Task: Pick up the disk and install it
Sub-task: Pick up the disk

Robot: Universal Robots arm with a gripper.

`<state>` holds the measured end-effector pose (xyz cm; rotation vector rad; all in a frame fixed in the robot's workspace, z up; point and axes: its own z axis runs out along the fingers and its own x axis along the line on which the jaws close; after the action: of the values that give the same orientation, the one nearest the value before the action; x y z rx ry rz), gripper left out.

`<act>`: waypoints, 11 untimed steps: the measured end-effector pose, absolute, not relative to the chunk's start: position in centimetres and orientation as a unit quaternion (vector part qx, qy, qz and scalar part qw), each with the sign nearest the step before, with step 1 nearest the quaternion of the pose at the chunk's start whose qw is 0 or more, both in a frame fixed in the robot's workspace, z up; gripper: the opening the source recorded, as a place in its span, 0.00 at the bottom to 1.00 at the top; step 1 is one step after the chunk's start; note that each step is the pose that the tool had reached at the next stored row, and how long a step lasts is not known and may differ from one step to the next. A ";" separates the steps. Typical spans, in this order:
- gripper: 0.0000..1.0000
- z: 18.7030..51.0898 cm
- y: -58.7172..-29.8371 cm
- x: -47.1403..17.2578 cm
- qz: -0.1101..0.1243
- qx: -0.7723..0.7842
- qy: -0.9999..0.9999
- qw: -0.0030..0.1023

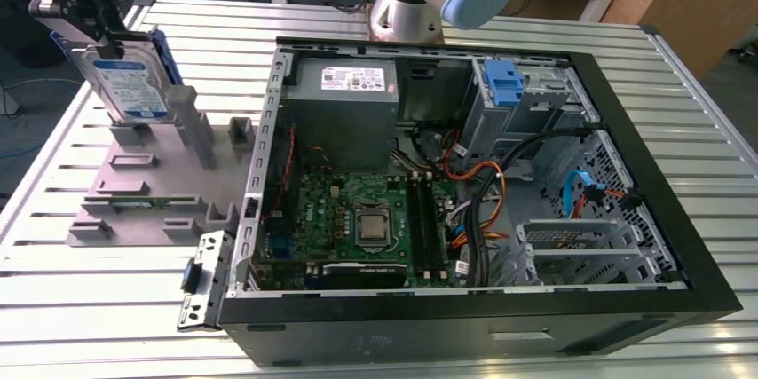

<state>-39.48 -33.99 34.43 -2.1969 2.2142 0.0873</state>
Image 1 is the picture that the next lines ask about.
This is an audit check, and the blue SATA wire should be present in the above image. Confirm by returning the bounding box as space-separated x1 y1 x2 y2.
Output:
564 169 601 220

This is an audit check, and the metal disk bay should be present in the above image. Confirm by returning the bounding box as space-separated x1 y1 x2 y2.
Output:
514 218 680 287

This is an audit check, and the yellow black wire bundle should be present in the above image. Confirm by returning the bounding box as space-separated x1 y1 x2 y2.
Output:
389 147 437 178

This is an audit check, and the grey power supply unit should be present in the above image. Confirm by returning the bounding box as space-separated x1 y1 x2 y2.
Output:
282 57 402 176

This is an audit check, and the black graphics card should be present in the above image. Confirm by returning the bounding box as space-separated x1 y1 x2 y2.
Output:
305 261 410 290

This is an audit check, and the blue VGA connector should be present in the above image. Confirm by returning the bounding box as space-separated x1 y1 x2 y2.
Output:
181 257 205 292

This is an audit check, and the CPU socket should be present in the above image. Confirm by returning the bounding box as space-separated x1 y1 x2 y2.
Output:
352 201 406 252

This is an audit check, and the silver rear latch bracket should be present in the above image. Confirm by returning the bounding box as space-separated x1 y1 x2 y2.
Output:
175 230 232 332

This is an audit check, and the green motherboard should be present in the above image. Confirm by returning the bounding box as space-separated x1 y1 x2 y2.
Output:
264 170 476 289

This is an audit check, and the black PC case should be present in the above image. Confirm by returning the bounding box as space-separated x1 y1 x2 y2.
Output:
217 35 745 369

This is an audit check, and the blue drive cage latch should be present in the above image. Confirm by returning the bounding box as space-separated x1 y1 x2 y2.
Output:
482 59 526 108

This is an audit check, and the red orange power wire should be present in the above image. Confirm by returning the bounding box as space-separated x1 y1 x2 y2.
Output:
592 189 647 212

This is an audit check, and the green RAM stick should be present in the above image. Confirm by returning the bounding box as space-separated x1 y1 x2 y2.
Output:
110 195 198 211

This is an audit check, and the silver drive cage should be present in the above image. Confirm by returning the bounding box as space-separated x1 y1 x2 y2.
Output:
461 57 600 162

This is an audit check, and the hard disk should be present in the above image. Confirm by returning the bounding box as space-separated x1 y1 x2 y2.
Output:
50 28 183 125

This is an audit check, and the black bin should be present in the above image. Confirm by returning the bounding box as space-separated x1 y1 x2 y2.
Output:
0 0 67 69

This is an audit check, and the silver CPU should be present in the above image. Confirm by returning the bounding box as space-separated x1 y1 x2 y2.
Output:
354 212 396 241

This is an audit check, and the grey parts rack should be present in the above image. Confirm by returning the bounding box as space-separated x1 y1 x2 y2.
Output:
66 85 261 249

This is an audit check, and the black RAM slot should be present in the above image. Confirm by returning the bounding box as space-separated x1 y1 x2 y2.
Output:
421 173 452 280

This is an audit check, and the orange wire bundle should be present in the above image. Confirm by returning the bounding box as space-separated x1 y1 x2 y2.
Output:
442 160 512 249

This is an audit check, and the thick black cable bundle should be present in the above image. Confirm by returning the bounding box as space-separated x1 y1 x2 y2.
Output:
461 127 597 288

